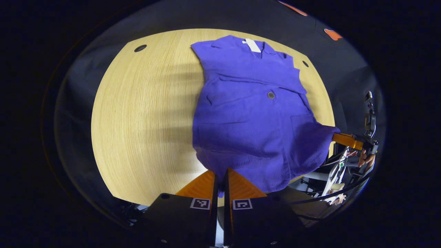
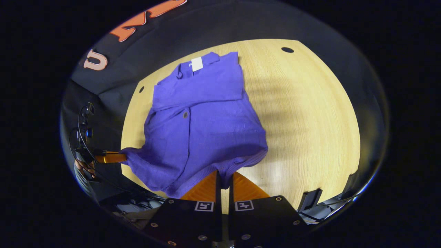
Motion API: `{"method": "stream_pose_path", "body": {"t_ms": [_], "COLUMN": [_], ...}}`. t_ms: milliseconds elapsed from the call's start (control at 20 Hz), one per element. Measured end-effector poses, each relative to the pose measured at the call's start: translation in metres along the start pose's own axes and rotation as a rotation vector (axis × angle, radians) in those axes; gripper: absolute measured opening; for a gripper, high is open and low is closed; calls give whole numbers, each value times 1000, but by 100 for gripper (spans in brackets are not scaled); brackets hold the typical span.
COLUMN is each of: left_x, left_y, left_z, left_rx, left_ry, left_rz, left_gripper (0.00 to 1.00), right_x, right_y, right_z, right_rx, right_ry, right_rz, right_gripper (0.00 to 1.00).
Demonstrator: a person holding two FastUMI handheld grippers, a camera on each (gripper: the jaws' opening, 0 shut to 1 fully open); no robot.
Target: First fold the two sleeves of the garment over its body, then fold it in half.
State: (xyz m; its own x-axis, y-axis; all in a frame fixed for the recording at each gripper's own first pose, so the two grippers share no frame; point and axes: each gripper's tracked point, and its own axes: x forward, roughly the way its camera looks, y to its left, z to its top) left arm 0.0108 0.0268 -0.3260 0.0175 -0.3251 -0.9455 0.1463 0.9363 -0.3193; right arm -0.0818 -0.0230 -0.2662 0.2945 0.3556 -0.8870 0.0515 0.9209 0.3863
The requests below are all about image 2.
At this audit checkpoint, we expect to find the thin gripper cable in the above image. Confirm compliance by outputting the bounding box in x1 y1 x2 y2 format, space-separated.
68 107 138 193

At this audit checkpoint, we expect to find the floor clutter with cables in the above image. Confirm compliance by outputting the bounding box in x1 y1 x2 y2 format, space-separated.
98 189 167 230

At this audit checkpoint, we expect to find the purple collared jacket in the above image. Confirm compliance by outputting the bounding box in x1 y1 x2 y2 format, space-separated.
120 52 269 199

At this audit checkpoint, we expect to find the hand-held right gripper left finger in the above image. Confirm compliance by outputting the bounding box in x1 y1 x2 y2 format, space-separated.
143 170 222 248

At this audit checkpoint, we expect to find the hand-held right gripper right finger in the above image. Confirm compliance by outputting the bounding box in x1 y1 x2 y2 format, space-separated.
228 171 310 248

